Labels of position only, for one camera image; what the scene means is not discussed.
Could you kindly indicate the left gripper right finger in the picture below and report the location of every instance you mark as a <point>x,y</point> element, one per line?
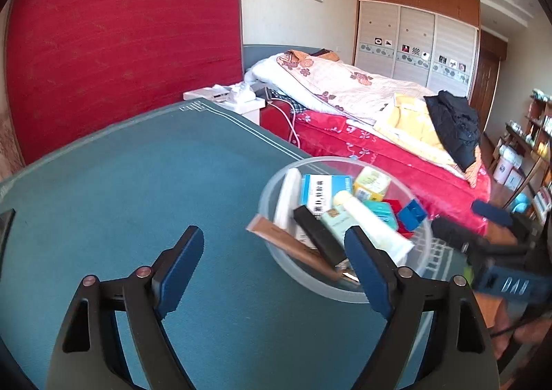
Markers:
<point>458,352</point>

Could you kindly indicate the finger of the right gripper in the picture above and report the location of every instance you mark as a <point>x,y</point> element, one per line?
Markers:
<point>492,213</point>

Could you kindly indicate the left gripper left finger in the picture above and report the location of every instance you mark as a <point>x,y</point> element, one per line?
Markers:
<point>88,351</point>

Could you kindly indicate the blue building block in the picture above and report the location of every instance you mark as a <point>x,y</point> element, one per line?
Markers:
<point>412,215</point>

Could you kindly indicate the red building block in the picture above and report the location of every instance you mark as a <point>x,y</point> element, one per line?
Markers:
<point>396,208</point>

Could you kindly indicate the teal Glide floss box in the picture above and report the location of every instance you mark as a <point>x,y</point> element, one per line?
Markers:
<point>383,211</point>

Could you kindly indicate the white cream tube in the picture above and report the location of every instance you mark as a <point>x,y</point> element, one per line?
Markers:
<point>382,236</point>

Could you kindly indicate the teal small medicine box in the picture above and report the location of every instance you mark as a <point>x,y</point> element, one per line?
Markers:
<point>337,220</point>

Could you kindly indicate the black lipstick tube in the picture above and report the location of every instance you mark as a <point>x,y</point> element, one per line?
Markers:
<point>321,237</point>

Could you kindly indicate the blue white vitamin D2 box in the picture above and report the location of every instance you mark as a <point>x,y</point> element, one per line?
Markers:
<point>318,190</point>

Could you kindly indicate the white medicine box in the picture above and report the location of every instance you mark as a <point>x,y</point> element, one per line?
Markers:
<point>288,199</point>

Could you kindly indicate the rose gold cosmetic tube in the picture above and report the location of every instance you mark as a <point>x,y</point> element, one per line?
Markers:
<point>280,238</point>

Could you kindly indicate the yellow green medicine box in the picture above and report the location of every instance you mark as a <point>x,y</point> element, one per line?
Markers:
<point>371,184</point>

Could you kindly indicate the wooden bookshelf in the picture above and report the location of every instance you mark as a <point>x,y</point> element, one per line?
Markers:
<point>521,160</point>

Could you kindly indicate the black jacket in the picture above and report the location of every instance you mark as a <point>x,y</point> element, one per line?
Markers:
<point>456,124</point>

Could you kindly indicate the yellow blanket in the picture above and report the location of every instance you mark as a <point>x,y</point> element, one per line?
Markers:
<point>406,122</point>

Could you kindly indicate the clear plastic bowl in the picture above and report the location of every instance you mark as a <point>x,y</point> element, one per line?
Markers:
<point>418,259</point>

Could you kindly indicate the teal table mat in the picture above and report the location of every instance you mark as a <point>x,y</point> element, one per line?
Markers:
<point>114,201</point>

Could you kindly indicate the black rectangular case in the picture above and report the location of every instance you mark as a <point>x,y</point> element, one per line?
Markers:
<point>6,219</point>

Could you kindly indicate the floral pink quilt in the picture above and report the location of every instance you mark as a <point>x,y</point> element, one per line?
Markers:
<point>333,87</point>

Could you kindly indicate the white sliding wardrobe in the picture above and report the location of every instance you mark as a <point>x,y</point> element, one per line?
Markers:
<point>434,43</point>

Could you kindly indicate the red bedside cabinet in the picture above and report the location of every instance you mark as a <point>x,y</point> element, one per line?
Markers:
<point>279,117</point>

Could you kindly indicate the white heater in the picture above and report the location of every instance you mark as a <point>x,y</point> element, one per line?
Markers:
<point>239,98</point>

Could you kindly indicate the red upright mattress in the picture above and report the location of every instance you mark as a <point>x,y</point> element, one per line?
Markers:
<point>77,66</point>

